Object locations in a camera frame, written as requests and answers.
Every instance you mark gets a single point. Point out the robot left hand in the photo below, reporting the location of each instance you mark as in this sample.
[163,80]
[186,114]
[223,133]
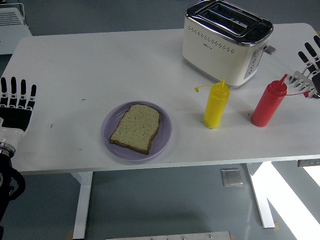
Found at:
[17,117]

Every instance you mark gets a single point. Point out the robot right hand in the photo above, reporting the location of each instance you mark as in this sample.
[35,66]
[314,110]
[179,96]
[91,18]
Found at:
[316,62]

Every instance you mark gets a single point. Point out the cream toaster with chrome top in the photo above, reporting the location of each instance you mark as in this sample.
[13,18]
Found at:
[212,60]

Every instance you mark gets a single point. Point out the slice of brown bread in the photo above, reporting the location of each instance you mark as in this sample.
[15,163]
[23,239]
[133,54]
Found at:
[136,128]

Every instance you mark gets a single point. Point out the purple plastic plate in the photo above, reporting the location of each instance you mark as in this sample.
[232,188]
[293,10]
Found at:
[162,135]

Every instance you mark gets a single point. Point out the metal toast rack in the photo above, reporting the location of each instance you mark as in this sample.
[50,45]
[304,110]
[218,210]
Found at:
[300,81]

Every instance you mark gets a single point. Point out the red squeeze bottle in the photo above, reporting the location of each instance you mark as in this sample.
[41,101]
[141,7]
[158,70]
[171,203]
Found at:
[266,107]

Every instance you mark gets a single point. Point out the white slatted heater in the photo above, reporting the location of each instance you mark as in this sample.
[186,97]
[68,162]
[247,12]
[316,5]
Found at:
[12,27]

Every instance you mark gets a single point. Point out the grey table control panel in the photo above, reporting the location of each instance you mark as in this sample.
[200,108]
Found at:
[308,163]

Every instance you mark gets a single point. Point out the white table leg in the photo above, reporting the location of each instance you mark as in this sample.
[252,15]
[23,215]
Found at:
[262,200]
[82,200]

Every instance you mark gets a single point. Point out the yellow squeeze bottle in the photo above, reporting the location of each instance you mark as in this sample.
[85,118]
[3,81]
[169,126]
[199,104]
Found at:
[215,110]

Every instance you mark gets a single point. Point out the silver floor socket cover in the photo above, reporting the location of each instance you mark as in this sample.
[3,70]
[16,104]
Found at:
[231,177]

